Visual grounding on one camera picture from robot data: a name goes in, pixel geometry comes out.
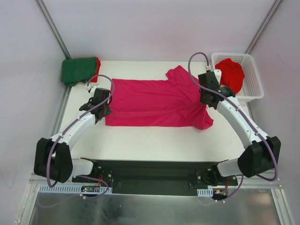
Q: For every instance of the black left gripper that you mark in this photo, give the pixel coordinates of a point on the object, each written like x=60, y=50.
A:
x=104, y=110

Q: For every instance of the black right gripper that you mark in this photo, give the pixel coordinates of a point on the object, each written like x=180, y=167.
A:
x=206, y=99

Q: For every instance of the pink t shirt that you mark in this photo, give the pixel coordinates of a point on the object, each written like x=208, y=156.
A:
x=174, y=102

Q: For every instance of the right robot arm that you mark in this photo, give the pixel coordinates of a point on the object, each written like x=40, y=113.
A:
x=261, y=150

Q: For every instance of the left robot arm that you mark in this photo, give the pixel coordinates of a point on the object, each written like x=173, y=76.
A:
x=53, y=156

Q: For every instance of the folded red t shirt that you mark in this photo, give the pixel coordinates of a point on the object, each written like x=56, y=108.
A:
x=90, y=68

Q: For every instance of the red t shirt in basket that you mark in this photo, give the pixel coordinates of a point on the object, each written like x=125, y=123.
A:
x=232, y=74

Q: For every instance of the folded green t shirt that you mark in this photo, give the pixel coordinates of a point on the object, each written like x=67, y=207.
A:
x=78, y=70

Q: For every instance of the white plastic laundry basket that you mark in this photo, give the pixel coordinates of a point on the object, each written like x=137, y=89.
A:
x=252, y=87

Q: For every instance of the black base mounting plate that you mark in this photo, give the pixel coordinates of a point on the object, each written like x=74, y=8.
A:
x=155, y=177

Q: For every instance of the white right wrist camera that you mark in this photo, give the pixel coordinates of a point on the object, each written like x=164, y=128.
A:
x=217, y=73

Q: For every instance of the left aluminium corner post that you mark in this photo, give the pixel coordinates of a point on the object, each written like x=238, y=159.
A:
x=53, y=28

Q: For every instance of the aluminium corner post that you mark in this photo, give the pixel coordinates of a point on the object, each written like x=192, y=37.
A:
x=53, y=28
x=263, y=26

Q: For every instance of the left white cable duct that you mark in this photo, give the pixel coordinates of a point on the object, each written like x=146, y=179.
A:
x=75, y=189

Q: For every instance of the white cable duct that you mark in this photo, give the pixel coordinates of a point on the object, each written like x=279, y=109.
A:
x=210, y=192
x=75, y=189

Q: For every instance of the right aluminium corner post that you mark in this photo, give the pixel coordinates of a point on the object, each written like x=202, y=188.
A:
x=263, y=26

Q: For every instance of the right white cable duct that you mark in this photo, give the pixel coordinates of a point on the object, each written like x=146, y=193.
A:
x=210, y=192

